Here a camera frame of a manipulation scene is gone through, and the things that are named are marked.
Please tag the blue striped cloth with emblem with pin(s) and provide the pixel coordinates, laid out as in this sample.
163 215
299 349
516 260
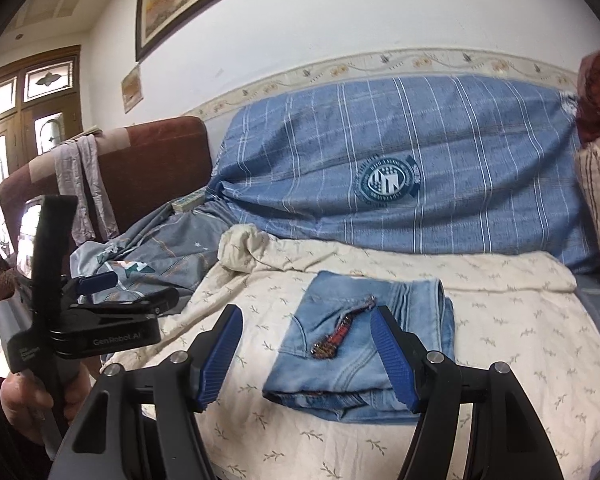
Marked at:
305 160

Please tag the light blue denim pants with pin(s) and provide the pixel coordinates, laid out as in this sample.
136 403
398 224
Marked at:
325 330

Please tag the small patterned box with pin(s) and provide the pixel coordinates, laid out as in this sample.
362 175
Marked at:
189 202

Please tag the grey-blue patterned blanket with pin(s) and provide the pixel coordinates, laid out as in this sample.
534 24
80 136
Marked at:
180 260

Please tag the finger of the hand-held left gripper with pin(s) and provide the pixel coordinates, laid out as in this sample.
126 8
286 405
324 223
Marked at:
150 302
97 282

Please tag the purple hanging cloth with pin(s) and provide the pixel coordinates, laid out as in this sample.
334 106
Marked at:
87 185

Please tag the person's left hand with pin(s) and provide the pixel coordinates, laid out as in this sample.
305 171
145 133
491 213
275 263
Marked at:
22 400

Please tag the brown wooden headboard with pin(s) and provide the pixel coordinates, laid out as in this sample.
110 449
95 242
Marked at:
155 160

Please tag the wooden glazed door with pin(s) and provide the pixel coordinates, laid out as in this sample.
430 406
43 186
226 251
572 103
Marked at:
10 110

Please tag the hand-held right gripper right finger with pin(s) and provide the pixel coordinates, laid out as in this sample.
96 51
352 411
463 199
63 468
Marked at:
394 360

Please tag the cream floral bed sheet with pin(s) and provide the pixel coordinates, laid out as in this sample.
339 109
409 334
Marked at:
505 320

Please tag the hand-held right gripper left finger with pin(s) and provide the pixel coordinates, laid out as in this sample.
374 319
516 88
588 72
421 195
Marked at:
219 360

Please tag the small wall poster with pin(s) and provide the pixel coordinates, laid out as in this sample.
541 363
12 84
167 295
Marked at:
131 89

